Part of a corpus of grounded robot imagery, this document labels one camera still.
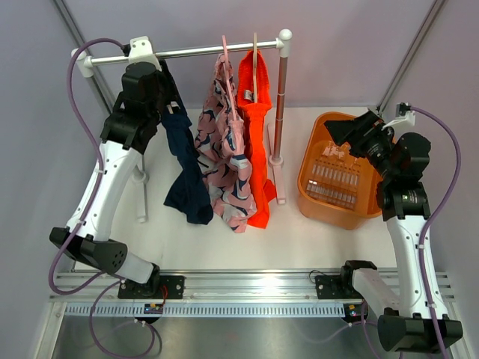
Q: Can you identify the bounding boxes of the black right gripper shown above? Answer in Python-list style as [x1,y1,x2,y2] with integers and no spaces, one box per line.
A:
[326,111,398,182]

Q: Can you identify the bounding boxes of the navy blue shorts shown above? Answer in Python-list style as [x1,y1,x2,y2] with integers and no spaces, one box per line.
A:
[159,59,213,225]

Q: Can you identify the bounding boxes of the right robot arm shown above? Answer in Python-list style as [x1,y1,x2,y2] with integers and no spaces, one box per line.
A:
[325,111,463,358]

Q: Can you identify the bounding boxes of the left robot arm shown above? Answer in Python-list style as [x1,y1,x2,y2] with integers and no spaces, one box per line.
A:
[49,62,174,298]

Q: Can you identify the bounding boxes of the pink shark print shorts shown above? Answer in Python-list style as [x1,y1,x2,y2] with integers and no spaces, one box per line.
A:
[194,54,257,233]

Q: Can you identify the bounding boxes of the orange shorts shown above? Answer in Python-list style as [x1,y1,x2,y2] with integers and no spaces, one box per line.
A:
[237,50,276,229]

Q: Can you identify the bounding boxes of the pink plastic hanger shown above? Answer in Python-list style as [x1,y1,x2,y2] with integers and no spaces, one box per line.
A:
[222,35,237,122]

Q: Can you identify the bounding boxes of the beige plastic hanger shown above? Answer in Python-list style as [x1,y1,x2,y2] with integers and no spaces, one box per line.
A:
[252,32,258,103]

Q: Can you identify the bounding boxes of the orange plastic basket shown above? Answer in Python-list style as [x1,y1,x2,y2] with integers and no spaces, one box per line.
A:
[297,111,382,230]

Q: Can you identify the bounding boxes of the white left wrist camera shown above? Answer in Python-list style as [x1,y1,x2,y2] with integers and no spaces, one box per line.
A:
[123,36,158,66]

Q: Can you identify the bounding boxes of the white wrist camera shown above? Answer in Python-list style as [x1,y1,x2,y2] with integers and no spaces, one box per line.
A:
[123,36,158,66]
[384,102,415,130]

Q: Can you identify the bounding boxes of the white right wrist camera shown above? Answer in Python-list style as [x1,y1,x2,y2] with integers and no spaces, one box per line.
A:
[384,102,415,130]

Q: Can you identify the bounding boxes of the clothes rack with metal rail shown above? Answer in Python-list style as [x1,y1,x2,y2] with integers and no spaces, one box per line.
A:
[71,28,293,205]

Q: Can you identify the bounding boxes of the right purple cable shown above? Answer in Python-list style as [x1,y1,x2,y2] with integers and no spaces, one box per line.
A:
[299,106,460,359]

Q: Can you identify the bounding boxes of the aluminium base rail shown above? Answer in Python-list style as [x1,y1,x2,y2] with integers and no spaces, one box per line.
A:
[48,268,455,303]

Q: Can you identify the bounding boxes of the white slotted cable duct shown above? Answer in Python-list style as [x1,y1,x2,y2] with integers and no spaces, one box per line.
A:
[64,301,345,318]

